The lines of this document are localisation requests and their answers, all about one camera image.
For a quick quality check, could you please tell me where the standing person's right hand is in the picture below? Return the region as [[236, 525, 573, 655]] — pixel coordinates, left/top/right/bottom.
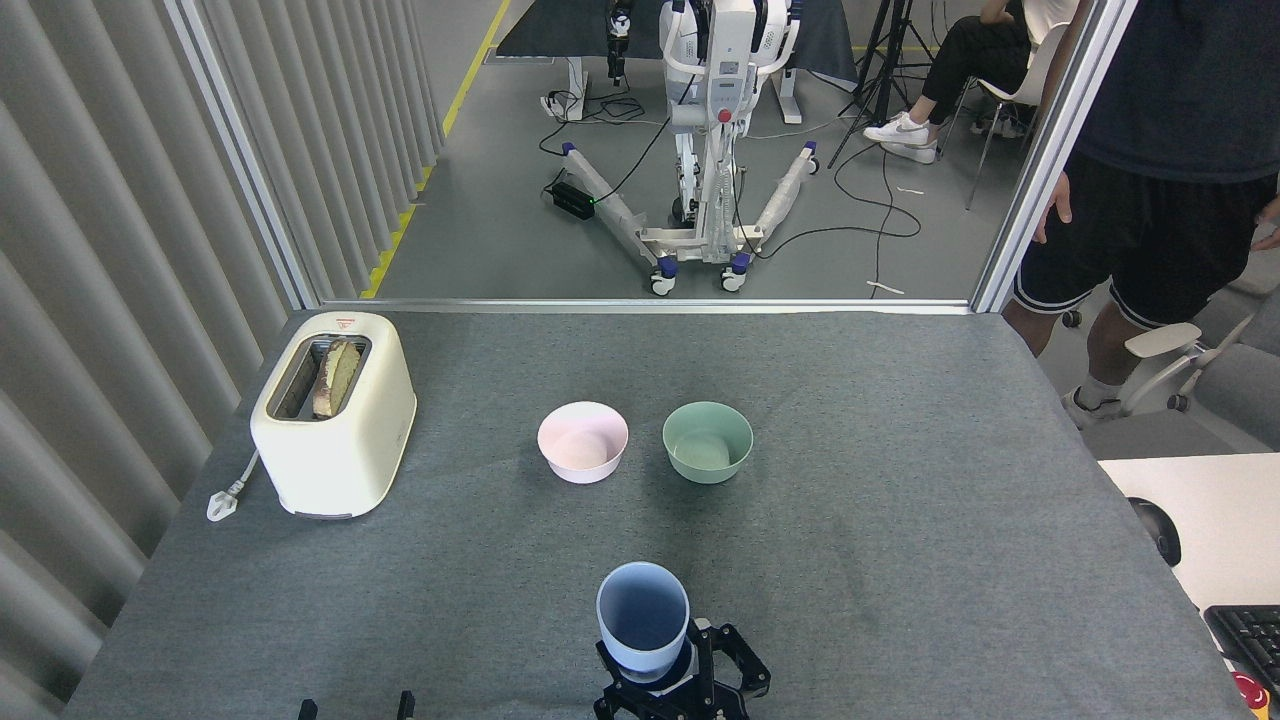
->
[[1034, 170, 1074, 246]]

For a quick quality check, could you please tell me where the green bowl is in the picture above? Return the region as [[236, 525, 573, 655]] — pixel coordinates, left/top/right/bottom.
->
[[662, 401, 754, 486]]

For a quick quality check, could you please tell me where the pink bowl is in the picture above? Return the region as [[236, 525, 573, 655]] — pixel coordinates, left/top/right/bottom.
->
[[537, 401, 630, 486]]

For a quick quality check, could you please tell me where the cream white toaster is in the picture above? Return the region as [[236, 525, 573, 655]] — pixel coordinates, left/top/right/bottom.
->
[[250, 311, 418, 520]]

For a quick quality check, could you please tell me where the toasted bread slice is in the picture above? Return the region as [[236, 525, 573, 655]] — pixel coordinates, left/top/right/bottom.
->
[[312, 338, 362, 420]]

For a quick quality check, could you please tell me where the black round device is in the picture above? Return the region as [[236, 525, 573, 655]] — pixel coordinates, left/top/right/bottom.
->
[[1128, 497, 1183, 568]]

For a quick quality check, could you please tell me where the white desk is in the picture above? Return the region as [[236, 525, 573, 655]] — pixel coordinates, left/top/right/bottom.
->
[[1097, 452, 1280, 720]]

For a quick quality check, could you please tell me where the black keyboard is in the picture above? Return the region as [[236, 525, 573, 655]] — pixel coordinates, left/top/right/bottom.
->
[[1203, 604, 1280, 696]]

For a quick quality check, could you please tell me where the grey office chair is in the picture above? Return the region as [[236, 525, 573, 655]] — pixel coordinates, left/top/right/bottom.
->
[[1120, 290, 1280, 456]]

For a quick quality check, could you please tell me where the white stand on wheels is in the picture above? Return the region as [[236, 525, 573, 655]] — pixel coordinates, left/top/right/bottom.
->
[[560, 0, 821, 296]]

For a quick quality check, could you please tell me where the black tripod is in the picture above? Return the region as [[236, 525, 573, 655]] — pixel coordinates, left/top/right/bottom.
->
[[828, 0, 946, 169]]

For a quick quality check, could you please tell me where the white chair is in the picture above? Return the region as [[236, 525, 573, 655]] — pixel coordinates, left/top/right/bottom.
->
[[945, 20, 1076, 211]]

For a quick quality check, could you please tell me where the seated person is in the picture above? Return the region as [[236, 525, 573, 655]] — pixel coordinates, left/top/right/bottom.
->
[[863, 0, 1081, 164]]

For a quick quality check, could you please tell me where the dark table with white leg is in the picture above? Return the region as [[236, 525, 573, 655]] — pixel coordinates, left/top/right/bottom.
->
[[495, 0, 861, 126]]

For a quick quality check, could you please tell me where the standing person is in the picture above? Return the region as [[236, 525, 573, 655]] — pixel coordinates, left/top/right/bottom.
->
[[1003, 0, 1280, 431]]

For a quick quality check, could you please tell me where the white toaster plug and cable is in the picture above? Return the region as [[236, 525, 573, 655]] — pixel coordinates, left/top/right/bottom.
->
[[206, 450, 263, 524]]

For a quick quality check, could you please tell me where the silver table edge rail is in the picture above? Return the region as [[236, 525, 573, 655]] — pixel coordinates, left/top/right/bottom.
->
[[318, 298, 976, 317]]

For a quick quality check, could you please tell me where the black floor cable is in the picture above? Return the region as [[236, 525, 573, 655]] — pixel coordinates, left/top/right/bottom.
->
[[735, 140, 923, 301]]

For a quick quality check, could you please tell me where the silver aluminium post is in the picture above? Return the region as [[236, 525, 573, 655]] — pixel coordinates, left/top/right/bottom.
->
[[970, 0, 1141, 314], [165, 0, 321, 311]]

